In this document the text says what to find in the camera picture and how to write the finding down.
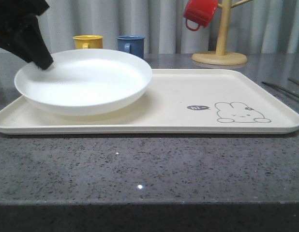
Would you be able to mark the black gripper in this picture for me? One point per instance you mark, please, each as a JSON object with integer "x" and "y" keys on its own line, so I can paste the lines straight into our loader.
{"x": 20, "y": 33}

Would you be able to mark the white round plate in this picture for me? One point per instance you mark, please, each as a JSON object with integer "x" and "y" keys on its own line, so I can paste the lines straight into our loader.
{"x": 85, "y": 82}

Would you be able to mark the silver metal fork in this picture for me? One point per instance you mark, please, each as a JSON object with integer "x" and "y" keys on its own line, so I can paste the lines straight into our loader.
{"x": 281, "y": 88}

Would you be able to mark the silver metal chopstick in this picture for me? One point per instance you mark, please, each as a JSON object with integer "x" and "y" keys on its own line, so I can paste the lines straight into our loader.
{"x": 295, "y": 81}

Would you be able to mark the yellow enamel mug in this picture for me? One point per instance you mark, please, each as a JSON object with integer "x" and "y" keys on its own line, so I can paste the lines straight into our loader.
{"x": 88, "y": 41}

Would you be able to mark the blue enamel mug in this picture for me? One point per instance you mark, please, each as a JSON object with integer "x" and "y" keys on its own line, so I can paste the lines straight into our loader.
{"x": 132, "y": 44}

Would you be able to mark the cream rabbit serving tray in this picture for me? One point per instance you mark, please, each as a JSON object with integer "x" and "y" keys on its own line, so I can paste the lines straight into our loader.
{"x": 176, "y": 101}

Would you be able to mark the red enamel mug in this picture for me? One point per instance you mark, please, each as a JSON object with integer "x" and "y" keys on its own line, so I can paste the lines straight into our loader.
{"x": 199, "y": 11}

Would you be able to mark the wooden mug tree stand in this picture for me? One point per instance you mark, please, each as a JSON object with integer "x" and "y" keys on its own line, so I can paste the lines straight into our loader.
{"x": 220, "y": 56}

